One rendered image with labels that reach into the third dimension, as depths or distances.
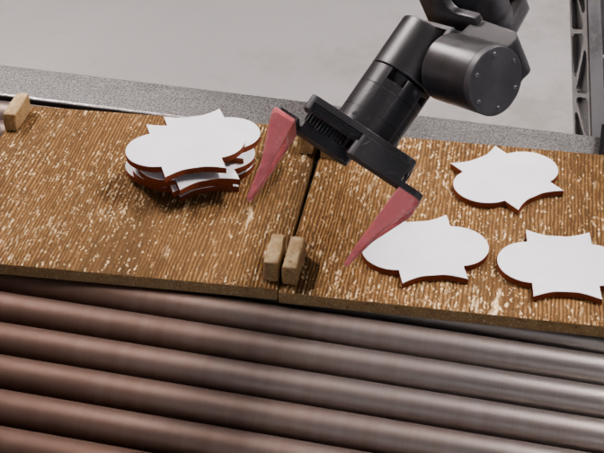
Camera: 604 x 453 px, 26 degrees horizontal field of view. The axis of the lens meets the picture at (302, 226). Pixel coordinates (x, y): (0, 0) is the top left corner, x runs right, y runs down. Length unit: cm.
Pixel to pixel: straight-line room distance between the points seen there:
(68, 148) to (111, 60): 223
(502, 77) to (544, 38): 303
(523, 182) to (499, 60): 59
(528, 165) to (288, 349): 44
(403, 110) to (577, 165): 63
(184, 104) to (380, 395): 64
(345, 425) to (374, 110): 36
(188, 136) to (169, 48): 236
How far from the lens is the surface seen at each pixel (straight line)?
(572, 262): 150
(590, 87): 264
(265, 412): 132
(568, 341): 144
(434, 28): 110
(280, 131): 107
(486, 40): 107
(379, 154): 106
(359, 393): 134
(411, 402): 133
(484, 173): 163
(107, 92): 187
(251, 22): 412
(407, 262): 147
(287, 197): 159
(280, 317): 143
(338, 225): 154
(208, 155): 157
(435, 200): 159
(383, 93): 108
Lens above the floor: 182
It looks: 35 degrees down
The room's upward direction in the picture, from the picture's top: straight up
